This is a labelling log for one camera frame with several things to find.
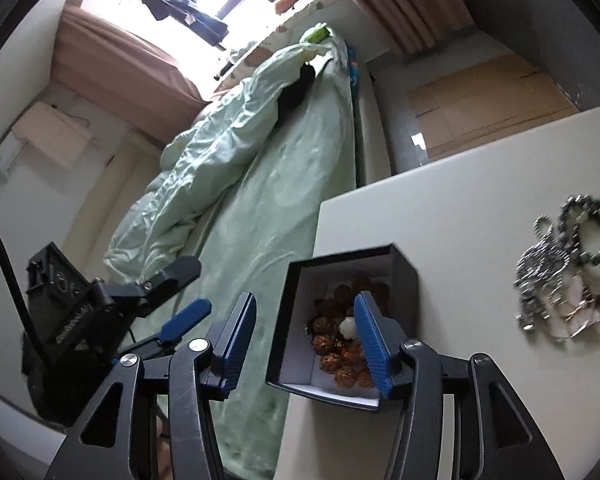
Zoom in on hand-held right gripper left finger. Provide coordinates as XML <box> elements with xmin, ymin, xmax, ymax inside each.
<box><xmin>45</xmin><ymin>291</ymin><xmax>258</xmax><ymax>480</ymax></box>

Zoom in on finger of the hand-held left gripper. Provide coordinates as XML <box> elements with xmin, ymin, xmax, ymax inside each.
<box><xmin>111</xmin><ymin>298</ymin><xmax>213</xmax><ymax>362</ymax></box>
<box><xmin>100</xmin><ymin>255</ymin><xmax>203</xmax><ymax>319</ymax></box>

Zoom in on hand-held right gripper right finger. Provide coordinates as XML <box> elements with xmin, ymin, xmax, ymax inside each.
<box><xmin>352</xmin><ymin>292</ymin><xmax>567</xmax><ymax>480</ymax></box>

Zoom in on brown carved bead bracelet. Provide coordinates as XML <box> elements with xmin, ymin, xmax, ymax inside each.
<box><xmin>305</xmin><ymin>275</ymin><xmax>392</xmax><ymax>389</ymax></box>

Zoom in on black square jewelry box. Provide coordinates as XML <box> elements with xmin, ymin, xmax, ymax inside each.
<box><xmin>265</xmin><ymin>243</ymin><xmax>420</xmax><ymax>414</ymax></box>

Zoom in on light green duvet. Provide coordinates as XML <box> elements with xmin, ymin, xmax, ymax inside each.
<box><xmin>102</xmin><ymin>40</ymin><xmax>352</xmax><ymax>284</ymax></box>

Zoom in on bed with green sheet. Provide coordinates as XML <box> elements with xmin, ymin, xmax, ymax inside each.
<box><xmin>102</xmin><ymin>22</ymin><xmax>396</xmax><ymax>480</ymax></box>

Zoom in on pink curtain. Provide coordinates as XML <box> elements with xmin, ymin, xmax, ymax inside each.
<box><xmin>312</xmin><ymin>0</ymin><xmax>482</xmax><ymax>56</ymax></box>
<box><xmin>50</xmin><ymin>4</ymin><xmax>217</xmax><ymax>144</ymax></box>

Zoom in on black garment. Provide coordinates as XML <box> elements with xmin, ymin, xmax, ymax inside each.
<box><xmin>275</xmin><ymin>62</ymin><xmax>317</xmax><ymax>114</ymax></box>

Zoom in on flattened cardboard sheets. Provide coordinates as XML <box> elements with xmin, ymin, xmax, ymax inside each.
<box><xmin>407</xmin><ymin>52</ymin><xmax>581</xmax><ymax>164</ymax></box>

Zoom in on hanging dark clothes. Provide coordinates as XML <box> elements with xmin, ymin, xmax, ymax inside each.
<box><xmin>130</xmin><ymin>0</ymin><xmax>231</xmax><ymax>44</ymax></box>

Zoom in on green packet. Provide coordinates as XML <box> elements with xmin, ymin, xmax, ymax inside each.
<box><xmin>300</xmin><ymin>22</ymin><xmax>332</xmax><ymax>44</ymax></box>

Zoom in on black cable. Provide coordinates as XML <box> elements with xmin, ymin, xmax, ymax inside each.
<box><xmin>0</xmin><ymin>212</ymin><xmax>37</xmax><ymax>342</ymax></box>

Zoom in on white wall switch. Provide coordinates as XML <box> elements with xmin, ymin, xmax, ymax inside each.
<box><xmin>0</xmin><ymin>139</ymin><xmax>22</xmax><ymax>172</ymax></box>

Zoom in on pink covered wall unit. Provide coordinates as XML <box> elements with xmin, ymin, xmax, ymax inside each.
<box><xmin>12</xmin><ymin>100</ymin><xmax>94</xmax><ymax>169</ymax></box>

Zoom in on silver chain necklace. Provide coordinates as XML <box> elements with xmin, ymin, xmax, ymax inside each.
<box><xmin>514</xmin><ymin>215</ymin><xmax>589</xmax><ymax>332</ymax></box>

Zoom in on dark grey bead bracelet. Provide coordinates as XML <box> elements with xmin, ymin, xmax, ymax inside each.
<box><xmin>557</xmin><ymin>195</ymin><xmax>600</xmax><ymax>267</ymax></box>

